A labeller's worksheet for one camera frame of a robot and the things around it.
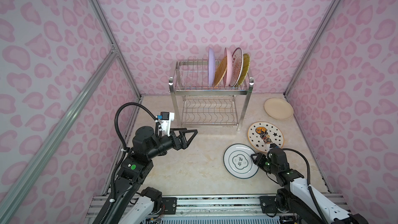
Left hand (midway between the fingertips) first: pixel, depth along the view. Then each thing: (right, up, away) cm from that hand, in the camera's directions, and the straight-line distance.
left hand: (192, 129), depth 62 cm
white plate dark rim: (+24, -21, +24) cm, 40 cm away
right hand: (+32, -19, +24) cm, 44 cm away
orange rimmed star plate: (+40, -8, +36) cm, 54 cm away
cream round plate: (+58, +8, +49) cm, 76 cm away
